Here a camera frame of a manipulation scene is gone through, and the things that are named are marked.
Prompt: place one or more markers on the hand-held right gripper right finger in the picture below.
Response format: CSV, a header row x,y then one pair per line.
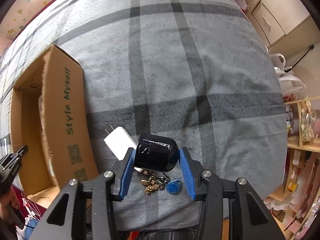
x,y
187,177

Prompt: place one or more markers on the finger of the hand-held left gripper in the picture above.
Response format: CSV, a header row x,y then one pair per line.
x,y
21,152

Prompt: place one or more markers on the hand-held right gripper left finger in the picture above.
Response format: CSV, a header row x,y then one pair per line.
x,y
125,177

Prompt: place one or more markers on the key bunch with blue fob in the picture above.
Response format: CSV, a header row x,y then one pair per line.
x,y
152,185

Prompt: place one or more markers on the large white charger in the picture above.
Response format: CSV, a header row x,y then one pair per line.
x,y
120,142

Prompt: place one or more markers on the cardboard box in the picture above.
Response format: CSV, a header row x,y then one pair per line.
x,y
72,92

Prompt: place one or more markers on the person's left hand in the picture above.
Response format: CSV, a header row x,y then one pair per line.
x,y
5,205

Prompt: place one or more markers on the person's plaid trousers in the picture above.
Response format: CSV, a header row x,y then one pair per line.
x,y
162,235

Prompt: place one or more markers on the grey plaid bedsheet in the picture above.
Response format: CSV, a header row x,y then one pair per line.
x,y
175,67

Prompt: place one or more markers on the wooden shelf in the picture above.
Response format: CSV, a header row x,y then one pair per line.
x,y
293,142

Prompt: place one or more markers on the white plastic bag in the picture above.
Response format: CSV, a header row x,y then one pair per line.
x,y
290,82

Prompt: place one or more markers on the thin black rod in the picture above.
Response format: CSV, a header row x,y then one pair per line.
x,y
300,56

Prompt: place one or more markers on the beige wardrobe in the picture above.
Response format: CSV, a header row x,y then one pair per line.
x,y
275,10

